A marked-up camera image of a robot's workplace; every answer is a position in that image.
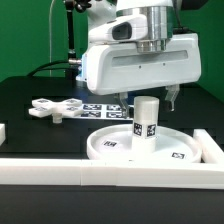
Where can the white fence rail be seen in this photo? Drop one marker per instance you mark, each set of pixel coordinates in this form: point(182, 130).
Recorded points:
point(211, 152)
point(95, 173)

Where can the white right fence rail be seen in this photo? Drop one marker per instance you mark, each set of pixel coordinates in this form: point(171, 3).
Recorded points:
point(211, 152)

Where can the white left fence block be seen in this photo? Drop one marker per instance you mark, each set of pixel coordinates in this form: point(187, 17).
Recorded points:
point(2, 133)

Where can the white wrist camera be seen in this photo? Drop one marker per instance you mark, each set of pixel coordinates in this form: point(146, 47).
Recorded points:
point(123, 29)

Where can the white front fence rail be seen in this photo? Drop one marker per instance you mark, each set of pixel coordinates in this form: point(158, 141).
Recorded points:
point(95, 173)

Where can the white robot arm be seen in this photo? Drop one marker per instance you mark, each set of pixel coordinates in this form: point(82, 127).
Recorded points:
point(140, 44)

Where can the white marker sheet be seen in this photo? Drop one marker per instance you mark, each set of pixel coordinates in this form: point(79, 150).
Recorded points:
point(100, 112)

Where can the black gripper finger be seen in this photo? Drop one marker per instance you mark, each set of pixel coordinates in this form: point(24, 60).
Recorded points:
point(121, 99)
point(172, 93)

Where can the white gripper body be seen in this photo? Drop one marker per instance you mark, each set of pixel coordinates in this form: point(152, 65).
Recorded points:
point(118, 68)

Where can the white round table top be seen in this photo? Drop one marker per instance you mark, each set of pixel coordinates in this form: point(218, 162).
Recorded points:
point(116, 143)

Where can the white cross-shaped table base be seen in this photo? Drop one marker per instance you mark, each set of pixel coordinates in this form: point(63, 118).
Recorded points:
point(58, 110)

